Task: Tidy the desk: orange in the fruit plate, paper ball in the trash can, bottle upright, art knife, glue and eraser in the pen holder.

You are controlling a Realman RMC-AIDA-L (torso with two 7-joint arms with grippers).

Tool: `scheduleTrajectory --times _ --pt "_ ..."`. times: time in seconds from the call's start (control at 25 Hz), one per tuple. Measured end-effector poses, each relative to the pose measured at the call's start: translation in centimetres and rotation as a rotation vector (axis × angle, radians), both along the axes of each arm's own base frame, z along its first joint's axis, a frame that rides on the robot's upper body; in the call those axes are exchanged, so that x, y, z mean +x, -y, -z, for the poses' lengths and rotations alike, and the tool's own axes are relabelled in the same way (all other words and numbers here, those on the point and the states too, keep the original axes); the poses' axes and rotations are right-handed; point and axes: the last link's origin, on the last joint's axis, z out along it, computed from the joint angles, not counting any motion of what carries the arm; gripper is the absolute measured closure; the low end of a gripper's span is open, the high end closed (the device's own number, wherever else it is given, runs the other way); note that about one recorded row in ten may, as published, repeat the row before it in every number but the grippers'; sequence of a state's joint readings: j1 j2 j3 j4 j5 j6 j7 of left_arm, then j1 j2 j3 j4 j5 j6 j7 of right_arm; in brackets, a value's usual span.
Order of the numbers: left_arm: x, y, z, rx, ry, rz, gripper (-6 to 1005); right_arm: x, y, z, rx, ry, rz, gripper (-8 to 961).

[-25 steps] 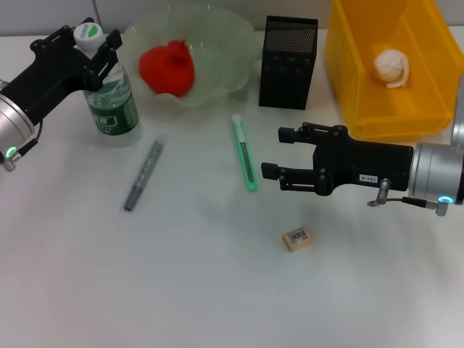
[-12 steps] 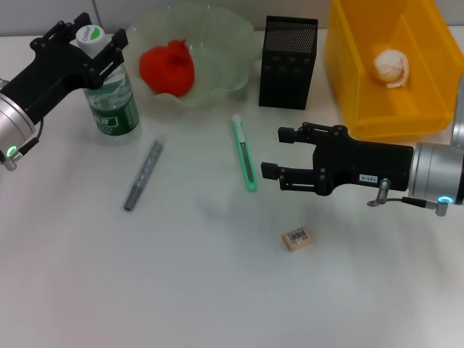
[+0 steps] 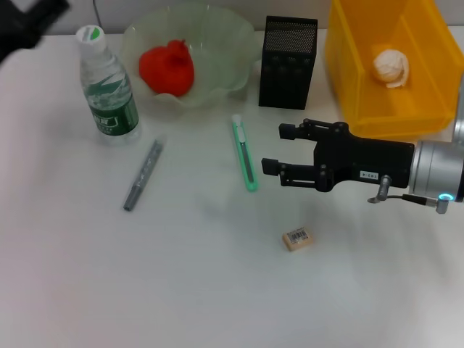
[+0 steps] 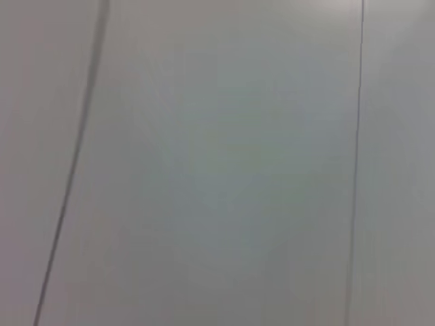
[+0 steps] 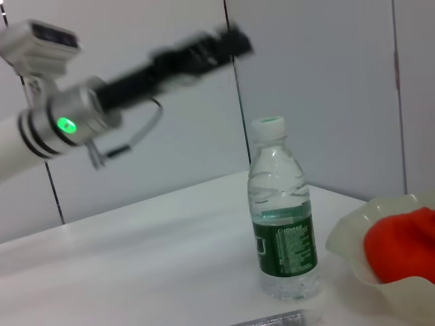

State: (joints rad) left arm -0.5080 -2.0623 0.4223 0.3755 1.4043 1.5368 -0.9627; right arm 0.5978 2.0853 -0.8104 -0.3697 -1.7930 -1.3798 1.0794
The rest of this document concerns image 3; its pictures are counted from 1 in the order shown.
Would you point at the clear green-label water bottle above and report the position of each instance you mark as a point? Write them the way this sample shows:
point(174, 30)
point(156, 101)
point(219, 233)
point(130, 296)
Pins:
point(108, 101)

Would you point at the white paper ball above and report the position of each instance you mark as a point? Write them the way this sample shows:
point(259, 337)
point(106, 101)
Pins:
point(389, 69)

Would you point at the translucent green fruit bowl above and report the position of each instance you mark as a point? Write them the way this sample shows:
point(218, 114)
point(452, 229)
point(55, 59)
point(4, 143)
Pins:
point(221, 54)

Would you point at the red-orange fruit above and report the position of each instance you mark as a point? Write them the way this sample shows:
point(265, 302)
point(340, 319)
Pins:
point(166, 70)

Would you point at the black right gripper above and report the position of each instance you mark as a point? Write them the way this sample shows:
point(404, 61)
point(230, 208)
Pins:
point(369, 159)

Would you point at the green utility knife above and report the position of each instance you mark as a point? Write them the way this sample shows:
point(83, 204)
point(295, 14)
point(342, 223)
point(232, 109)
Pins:
point(245, 156)

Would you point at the grey marker pen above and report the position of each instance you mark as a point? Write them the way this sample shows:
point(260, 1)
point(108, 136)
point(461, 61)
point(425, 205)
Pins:
point(143, 175)

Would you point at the black mesh pen holder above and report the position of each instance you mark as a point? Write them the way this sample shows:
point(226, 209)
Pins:
point(286, 69)

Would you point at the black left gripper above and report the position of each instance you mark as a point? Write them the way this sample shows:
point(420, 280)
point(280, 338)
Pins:
point(21, 21)

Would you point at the beige eraser with barcode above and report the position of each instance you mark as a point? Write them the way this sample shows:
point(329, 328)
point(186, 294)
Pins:
point(298, 238)

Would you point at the yellow plastic bin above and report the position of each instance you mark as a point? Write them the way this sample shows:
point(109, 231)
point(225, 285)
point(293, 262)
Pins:
point(348, 72)

